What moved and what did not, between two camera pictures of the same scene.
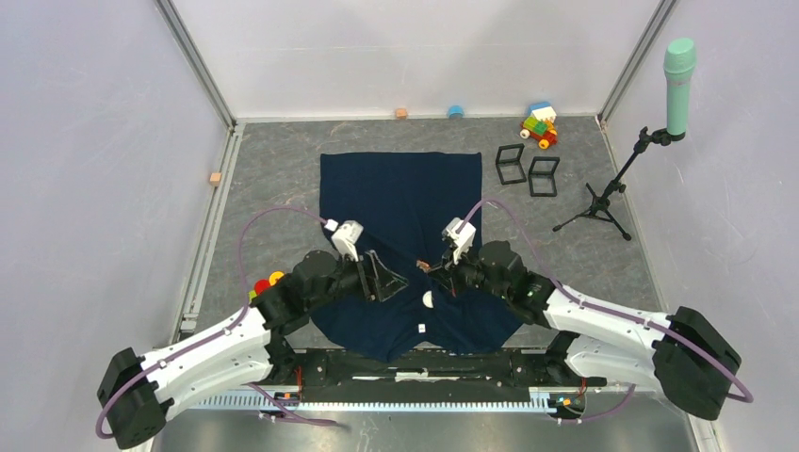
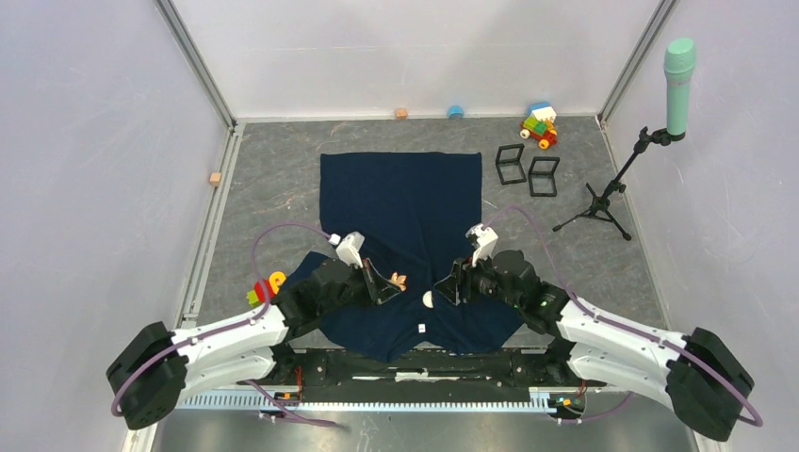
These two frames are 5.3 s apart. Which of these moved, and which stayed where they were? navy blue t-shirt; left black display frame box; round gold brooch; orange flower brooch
Moved: orange flower brooch
Stayed: left black display frame box; round gold brooch; navy blue t-shirt
